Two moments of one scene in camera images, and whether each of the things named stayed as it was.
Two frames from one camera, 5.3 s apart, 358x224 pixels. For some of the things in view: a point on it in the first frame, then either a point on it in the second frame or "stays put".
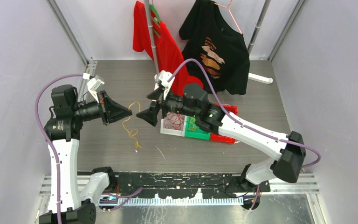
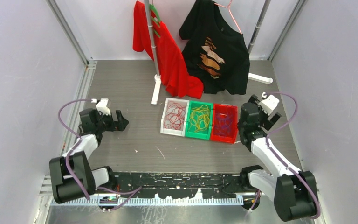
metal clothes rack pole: x=152 y=46 stays put
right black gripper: x=150 y=115 -> x=264 y=123
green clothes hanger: x=154 y=11 stays put
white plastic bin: x=173 y=123 stays put
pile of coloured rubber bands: x=174 y=121 stays put
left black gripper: x=113 y=111 -> x=120 y=123
